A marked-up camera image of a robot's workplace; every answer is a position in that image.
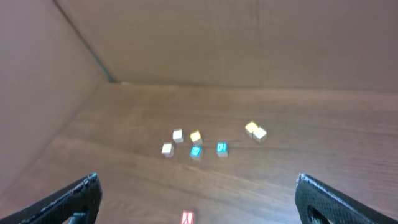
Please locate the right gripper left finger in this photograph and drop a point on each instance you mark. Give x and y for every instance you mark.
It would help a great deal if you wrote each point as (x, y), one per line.
(78, 202)

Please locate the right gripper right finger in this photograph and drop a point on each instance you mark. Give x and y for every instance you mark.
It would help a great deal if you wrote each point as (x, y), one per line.
(317, 202)

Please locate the red K block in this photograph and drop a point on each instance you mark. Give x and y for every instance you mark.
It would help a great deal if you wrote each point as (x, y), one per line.
(188, 217)

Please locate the white block lower left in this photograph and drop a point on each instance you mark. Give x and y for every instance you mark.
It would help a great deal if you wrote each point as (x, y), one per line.
(168, 149)

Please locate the white block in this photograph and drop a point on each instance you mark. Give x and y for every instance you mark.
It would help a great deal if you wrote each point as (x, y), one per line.
(168, 149)
(259, 135)
(178, 136)

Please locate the white block upper left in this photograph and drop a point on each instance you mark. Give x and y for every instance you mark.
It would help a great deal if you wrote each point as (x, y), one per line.
(178, 136)

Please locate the white block far right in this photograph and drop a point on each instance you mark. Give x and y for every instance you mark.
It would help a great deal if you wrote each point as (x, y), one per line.
(259, 135)

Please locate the blue X block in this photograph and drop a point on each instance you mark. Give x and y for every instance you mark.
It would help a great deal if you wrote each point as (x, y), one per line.
(196, 152)

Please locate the yellow block far right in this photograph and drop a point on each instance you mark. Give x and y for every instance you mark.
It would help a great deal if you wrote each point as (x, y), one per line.
(250, 128)

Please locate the yellow block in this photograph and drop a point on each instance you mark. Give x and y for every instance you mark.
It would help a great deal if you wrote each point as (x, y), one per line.
(196, 138)
(250, 128)

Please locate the yellow block centre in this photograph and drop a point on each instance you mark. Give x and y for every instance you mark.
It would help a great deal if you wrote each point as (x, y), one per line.
(196, 138)

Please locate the blue D block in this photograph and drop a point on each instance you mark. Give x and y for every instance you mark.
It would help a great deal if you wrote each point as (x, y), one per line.
(222, 149)

